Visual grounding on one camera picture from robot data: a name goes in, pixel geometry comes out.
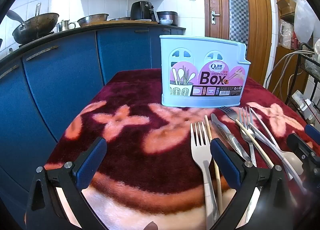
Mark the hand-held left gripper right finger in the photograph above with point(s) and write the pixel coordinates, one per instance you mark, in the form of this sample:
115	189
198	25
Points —
225	165

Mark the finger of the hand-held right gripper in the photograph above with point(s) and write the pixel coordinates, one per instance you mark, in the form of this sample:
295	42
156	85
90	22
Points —
313	132
300	146

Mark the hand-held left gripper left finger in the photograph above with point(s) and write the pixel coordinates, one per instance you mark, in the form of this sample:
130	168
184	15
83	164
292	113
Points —
91	162

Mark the white plastic spoon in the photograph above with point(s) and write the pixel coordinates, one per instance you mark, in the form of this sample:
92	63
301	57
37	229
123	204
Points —
292	160

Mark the steel knife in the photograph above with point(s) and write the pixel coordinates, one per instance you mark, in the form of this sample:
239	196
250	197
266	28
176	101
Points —
228	135

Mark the wooden chopstick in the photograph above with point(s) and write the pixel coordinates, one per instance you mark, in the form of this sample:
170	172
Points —
208	127
250	136

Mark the steel fork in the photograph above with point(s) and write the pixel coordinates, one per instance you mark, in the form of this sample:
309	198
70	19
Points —
230	115
247	133

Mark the light blue utensil holder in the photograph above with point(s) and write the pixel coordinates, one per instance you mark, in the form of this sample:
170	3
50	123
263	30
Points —
225	50

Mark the white power strip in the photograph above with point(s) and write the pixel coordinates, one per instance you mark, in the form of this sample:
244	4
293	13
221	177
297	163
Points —
301	100

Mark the red floral plush blanket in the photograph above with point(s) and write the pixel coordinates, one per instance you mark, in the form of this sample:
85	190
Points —
130	165

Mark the wooden shelf unit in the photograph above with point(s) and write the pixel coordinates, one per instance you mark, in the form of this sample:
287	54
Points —
281	57

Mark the blue kitchen base cabinet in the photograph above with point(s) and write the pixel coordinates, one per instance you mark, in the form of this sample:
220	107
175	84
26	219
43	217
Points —
62	82

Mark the clear plastic bag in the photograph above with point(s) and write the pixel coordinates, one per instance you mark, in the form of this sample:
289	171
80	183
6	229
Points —
285	32

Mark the large white plastic bag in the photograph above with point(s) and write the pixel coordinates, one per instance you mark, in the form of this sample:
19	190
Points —
303	15

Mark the cardboard box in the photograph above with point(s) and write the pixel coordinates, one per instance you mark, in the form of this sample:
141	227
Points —
285	7

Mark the steel kettle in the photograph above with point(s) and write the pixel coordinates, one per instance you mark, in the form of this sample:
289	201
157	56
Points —
63	26

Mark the steel colander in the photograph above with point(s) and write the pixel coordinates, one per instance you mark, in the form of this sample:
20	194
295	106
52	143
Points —
92	20

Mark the wooden cutting board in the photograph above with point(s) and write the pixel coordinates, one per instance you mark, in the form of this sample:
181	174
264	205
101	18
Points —
117	22

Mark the black wok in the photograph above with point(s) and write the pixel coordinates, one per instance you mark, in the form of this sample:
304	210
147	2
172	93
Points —
35	29

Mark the steel mixing bowl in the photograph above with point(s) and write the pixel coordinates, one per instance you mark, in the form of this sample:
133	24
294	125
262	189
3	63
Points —
120	19

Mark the white plate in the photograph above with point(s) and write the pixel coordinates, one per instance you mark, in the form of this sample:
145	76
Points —
143	20

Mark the white ceramic bowl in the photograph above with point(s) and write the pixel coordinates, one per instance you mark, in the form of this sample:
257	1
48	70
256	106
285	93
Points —
166	22

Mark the dark rice cooker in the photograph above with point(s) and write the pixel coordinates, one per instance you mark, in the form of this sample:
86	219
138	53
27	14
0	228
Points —
168	16

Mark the black air fryer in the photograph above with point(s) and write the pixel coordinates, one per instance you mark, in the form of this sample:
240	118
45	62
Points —
141	11

